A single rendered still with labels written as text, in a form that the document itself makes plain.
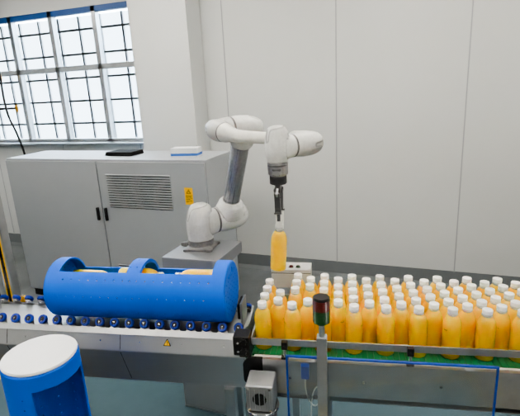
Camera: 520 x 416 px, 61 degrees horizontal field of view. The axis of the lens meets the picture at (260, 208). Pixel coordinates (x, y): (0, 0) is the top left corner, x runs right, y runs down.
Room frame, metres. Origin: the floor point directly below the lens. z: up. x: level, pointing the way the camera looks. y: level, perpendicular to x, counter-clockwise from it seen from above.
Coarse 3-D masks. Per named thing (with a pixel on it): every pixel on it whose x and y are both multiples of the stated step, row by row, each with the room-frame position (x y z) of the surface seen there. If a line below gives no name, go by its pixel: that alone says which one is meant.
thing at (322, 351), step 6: (318, 336) 1.46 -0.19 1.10; (324, 336) 1.45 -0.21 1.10; (318, 342) 1.44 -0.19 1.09; (324, 342) 1.44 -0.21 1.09; (318, 348) 1.44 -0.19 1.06; (324, 348) 1.44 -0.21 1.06; (318, 354) 1.44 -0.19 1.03; (324, 354) 1.44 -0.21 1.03; (318, 360) 1.44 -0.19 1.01; (324, 360) 1.44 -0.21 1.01; (318, 366) 1.44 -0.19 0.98; (324, 366) 1.44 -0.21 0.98; (318, 372) 1.44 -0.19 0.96; (324, 372) 1.44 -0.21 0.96; (318, 378) 1.44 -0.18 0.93; (324, 378) 1.44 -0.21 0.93; (318, 384) 1.44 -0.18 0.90; (324, 384) 1.44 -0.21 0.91; (318, 390) 1.44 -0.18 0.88; (324, 390) 1.44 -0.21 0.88; (318, 396) 1.44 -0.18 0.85; (324, 396) 1.44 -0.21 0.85; (318, 402) 1.44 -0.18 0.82; (324, 402) 1.44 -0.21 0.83; (318, 408) 1.44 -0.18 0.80; (324, 408) 1.44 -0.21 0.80; (318, 414) 1.44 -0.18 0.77; (324, 414) 1.44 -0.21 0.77
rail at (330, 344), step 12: (336, 348) 1.60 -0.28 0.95; (348, 348) 1.59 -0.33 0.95; (360, 348) 1.58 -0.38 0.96; (372, 348) 1.57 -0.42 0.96; (384, 348) 1.56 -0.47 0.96; (396, 348) 1.55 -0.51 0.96; (420, 348) 1.54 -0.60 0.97; (432, 348) 1.53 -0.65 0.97; (444, 348) 1.52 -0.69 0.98; (456, 348) 1.51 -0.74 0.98; (468, 348) 1.51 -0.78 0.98; (480, 348) 1.50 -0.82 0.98
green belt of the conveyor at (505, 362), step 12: (276, 348) 1.70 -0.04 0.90; (300, 348) 1.77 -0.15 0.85; (312, 348) 1.69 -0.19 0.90; (396, 360) 1.57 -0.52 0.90; (408, 360) 1.57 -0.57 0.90; (420, 360) 1.56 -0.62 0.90; (432, 360) 1.56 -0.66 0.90; (444, 360) 1.55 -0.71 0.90; (456, 360) 1.55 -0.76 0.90; (468, 360) 1.55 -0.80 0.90; (492, 360) 1.54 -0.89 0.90; (504, 360) 1.54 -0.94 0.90
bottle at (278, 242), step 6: (276, 234) 1.88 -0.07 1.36; (282, 234) 1.88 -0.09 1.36; (276, 240) 1.87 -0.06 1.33; (282, 240) 1.87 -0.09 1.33; (276, 246) 1.87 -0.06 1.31; (282, 246) 1.87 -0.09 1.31; (276, 252) 1.87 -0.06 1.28; (282, 252) 1.87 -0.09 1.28; (276, 258) 1.87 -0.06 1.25; (282, 258) 1.87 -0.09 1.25; (276, 264) 1.87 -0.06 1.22; (282, 264) 1.87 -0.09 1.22; (276, 270) 1.87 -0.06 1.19; (282, 270) 1.87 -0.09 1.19
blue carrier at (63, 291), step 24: (72, 264) 2.14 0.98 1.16; (144, 264) 1.94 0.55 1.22; (216, 264) 1.88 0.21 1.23; (48, 288) 1.91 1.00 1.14; (72, 288) 1.89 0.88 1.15; (96, 288) 1.87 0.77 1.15; (120, 288) 1.85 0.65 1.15; (144, 288) 1.83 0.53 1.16; (168, 288) 1.81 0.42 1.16; (192, 288) 1.79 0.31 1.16; (216, 288) 1.77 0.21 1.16; (72, 312) 1.91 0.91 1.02; (96, 312) 1.88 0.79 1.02; (120, 312) 1.85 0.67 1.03; (144, 312) 1.83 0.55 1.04; (168, 312) 1.80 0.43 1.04; (192, 312) 1.78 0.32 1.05; (216, 312) 1.76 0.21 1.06
